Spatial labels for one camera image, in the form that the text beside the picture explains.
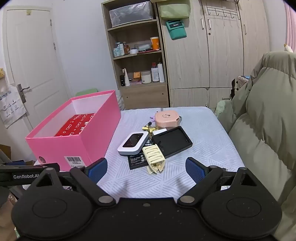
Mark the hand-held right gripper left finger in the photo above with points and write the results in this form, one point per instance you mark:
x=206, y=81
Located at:
x=98, y=169

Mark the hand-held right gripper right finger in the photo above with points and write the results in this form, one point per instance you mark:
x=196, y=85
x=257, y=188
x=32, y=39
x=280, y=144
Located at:
x=195, y=170

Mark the pink cardboard box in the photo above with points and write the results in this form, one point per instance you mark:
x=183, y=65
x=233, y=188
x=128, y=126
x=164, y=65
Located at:
x=69, y=148

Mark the black plastic tray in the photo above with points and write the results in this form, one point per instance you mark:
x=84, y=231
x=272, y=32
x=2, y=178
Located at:
x=172, y=141

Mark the white portable router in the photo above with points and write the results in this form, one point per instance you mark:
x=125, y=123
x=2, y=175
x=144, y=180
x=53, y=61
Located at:
x=133, y=143

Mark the cream hair claw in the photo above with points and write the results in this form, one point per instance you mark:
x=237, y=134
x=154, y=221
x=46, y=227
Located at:
x=152, y=155

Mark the pink round case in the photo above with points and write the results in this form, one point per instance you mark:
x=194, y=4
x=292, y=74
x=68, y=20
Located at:
x=166, y=118

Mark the red printed flat box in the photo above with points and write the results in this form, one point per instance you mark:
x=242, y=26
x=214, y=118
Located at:
x=74, y=125

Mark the purple hair clip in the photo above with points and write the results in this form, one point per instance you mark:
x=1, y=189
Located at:
x=151, y=118

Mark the pale green cloth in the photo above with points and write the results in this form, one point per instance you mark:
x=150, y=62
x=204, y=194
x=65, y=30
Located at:
x=223, y=107

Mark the white printed hanging bag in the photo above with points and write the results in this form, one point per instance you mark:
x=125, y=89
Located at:
x=11, y=106

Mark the green folding table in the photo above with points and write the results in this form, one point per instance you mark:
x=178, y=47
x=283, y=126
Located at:
x=85, y=92

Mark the wooden shelf unit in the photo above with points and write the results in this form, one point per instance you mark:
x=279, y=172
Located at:
x=143, y=97

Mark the olive green puffer coat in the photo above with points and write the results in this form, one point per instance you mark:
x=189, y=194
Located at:
x=266, y=115

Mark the black bottle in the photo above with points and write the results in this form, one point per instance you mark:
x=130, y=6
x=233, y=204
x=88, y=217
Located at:
x=122, y=81

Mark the pink flat packet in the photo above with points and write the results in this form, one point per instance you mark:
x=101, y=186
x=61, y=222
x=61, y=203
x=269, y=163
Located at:
x=135, y=82

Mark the white tube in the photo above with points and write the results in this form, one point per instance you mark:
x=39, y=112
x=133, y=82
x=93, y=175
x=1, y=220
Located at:
x=126, y=78

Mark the black white patterned bag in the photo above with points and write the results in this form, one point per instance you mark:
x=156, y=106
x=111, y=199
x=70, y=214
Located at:
x=241, y=83

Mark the small orange box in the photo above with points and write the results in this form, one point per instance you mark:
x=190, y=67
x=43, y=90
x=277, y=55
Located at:
x=137, y=75

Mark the tall white bottle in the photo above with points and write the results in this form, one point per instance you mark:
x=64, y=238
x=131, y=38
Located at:
x=161, y=74

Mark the white round jar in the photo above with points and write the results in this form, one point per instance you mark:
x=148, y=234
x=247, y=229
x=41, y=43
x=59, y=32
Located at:
x=146, y=77

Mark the white bottle red cap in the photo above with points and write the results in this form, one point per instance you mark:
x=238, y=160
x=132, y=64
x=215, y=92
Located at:
x=155, y=74

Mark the light wood wardrobe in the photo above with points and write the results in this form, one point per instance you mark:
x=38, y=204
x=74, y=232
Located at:
x=222, y=58

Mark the white panel door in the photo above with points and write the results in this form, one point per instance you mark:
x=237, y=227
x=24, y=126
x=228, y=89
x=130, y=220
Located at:
x=34, y=58

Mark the white and blue carton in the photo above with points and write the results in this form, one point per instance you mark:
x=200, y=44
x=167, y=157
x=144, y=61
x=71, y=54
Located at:
x=118, y=51

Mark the brown glass bottle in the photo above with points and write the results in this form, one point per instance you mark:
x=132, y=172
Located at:
x=126, y=49

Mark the orange paper cup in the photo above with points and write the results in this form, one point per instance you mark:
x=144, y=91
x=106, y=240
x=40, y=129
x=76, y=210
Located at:
x=155, y=44

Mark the teal hanging pouch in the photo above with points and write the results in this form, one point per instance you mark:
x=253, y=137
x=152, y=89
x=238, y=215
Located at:
x=175, y=30

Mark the grey storage box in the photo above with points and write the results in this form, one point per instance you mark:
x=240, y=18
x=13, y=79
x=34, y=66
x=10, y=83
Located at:
x=131, y=14

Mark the over-door hook rack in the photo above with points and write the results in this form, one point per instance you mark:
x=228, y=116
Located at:
x=222, y=12

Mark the green fabric organizer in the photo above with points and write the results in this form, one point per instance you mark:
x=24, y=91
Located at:
x=173, y=10

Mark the pink curtain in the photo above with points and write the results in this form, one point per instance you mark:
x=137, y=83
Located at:
x=290, y=23

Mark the yellow wall ornament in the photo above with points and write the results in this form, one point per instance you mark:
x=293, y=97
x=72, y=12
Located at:
x=1, y=73

